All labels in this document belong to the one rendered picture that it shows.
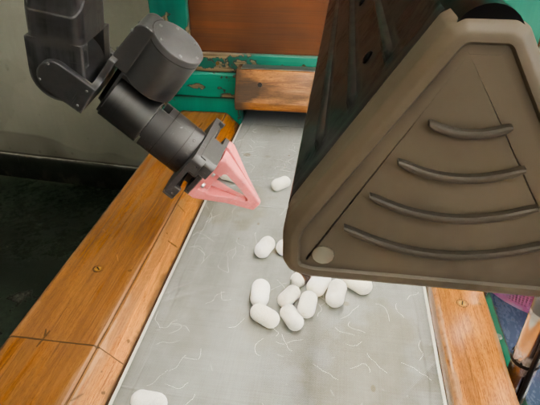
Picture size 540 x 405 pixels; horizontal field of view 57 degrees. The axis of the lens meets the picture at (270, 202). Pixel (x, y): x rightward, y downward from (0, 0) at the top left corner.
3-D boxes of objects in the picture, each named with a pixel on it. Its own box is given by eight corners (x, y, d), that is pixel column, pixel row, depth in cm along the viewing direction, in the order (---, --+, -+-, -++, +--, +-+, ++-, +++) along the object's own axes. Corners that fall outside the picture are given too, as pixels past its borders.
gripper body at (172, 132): (229, 125, 59) (180, 84, 57) (209, 166, 51) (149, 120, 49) (198, 160, 62) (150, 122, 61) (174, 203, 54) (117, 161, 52)
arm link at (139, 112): (106, 92, 57) (81, 115, 52) (134, 50, 53) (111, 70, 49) (154, 131, 59) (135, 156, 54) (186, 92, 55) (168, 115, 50)
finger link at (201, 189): (280, 168, 61) (222, 119, 59) (272, 199, 55) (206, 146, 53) (247, 200, 64) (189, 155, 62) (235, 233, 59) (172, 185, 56)
